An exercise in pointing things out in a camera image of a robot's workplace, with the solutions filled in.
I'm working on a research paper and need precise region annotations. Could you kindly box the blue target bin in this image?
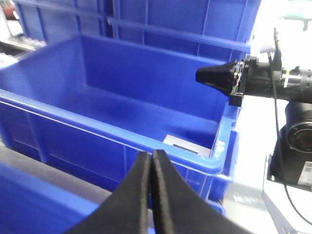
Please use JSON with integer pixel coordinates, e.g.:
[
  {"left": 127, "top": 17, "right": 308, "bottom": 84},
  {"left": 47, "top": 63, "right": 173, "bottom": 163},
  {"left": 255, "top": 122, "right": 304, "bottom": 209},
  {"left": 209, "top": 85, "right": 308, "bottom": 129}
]
[{"left": 0, "top": 36, "right": 238, "bottom": 201}]

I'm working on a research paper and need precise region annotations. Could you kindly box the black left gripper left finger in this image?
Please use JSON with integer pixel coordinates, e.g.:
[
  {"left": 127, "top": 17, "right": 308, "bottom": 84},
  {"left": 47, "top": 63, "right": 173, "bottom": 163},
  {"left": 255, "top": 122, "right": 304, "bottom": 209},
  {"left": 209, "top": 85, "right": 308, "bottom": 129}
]
[{"left": 65, "top": 151, "right": 151, "bottom": 234}]

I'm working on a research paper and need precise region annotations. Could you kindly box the black cable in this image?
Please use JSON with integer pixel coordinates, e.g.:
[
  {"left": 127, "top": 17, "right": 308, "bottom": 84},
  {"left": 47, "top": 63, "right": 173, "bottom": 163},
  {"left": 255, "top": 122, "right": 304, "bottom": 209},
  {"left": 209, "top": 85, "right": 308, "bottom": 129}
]
[{"left": 267, "top": 51, "right": 312, "bottom": 226}]

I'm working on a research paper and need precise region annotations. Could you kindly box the large blue plastic bin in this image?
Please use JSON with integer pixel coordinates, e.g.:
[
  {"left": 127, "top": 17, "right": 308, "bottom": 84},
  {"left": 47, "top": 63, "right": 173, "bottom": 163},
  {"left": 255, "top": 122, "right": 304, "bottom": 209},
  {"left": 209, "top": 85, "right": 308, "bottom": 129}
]
[{"left": 107, "top": 0, "right": 260, "bottom": 63}]

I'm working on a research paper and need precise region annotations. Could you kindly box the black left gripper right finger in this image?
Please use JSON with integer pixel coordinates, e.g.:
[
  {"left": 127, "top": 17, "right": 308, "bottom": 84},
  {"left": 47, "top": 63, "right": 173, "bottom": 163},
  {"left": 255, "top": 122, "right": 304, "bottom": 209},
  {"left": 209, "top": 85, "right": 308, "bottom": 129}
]
[{"left": 152, "top": 150, "right": 249, "bottom": 234}]

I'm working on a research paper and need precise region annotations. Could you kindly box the gray square hollow base block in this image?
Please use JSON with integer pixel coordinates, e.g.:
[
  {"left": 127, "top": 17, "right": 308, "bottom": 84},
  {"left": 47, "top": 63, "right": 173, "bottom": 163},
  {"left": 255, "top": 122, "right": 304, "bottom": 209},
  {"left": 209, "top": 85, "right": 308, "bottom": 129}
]
[{"left": 163, "top": 135, "right": 211, "bottom": 157}]

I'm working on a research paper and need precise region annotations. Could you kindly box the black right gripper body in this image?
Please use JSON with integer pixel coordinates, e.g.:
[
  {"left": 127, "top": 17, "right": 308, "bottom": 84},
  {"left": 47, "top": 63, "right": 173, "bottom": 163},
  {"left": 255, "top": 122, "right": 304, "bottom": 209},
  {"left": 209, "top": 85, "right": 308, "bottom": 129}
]
[{"left": 229, "top": 56, "right": 258, "bottom": 106}]

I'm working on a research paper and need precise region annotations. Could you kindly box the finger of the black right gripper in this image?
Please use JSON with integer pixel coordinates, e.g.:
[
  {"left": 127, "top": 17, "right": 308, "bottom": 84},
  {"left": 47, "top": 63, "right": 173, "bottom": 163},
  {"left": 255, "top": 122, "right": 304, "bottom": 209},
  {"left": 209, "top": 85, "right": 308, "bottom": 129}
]
[{"left": 195, "top": 61, "right": 237, "bottom": 96}]

